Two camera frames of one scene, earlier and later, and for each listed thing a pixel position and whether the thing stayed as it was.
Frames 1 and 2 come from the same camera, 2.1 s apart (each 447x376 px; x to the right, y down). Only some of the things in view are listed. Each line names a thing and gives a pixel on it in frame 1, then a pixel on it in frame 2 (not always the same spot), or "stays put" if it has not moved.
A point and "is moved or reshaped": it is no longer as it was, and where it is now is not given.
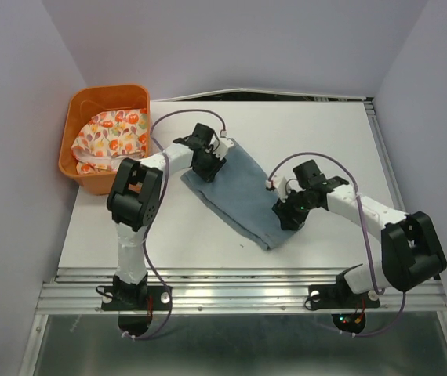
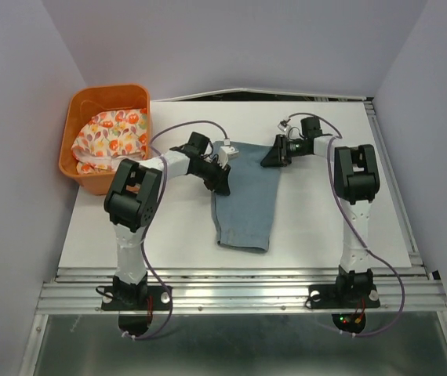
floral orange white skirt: (108, 138) stays put
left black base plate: (115, 298) stays put
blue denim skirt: (239, 196) is moved or reshaped
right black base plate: (340, 297) stays put
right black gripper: (284, 212) -> (278, 156)
